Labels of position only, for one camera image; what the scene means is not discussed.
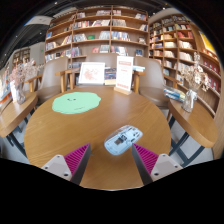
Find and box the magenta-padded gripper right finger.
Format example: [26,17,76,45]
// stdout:
[131,143,184,186]

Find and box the green blob-shaped mouse pad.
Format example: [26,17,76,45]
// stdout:
[51,91,102,115]

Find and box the small white table card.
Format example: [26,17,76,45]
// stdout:
[9,81,18,103]

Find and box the glass vase with beige flowers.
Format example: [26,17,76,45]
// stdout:
[179,52,211,114]

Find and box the white framed floral picture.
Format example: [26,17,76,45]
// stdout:
[77,61,106,86]

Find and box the small distant bookshelf unit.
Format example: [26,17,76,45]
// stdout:
[12,47,32,69]

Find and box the stack of blue magazines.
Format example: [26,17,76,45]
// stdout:
[163,85,186,103]

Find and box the white sign with wooden base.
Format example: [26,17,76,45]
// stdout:
[113,55,135,96]

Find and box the wide wooden bookshelf unit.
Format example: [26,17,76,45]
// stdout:
[44,4,150,68]

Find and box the light blue book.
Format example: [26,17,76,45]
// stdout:
[132,65,146,73]

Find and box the translucent light blue computer mouse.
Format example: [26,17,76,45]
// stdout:
[103,124,144,156]

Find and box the curved wooden bookshelf unit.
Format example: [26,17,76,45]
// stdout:
[148,13,223,118]

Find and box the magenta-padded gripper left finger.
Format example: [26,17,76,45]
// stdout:
[40,143,92,186]

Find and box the wooden side table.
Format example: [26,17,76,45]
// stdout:
[166,99,218,168]
[0,91,39,158]

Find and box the dark blue book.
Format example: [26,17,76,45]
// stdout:
[104,67,118,86]

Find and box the brown padded wooden armchair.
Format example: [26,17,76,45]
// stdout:
[64,53,141,94]
[24,57,71,104]
[133,56,171,109]

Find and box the glass vase with pink flowers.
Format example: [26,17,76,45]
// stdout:
[9,61,39,105]

